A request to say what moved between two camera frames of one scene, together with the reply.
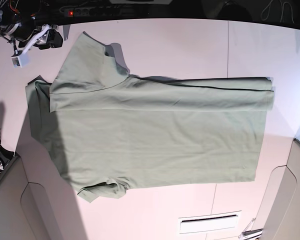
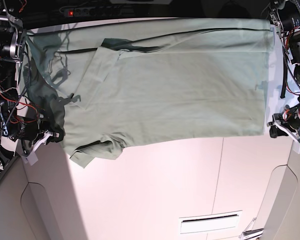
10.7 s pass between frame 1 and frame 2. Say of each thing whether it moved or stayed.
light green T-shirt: moved
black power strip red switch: stayed
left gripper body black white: moved
